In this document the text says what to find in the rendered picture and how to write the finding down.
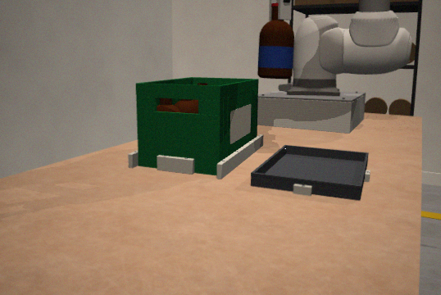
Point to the dark green crate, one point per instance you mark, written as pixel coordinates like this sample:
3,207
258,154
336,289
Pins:
226,120

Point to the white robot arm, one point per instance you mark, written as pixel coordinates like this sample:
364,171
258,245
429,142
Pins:
374,44

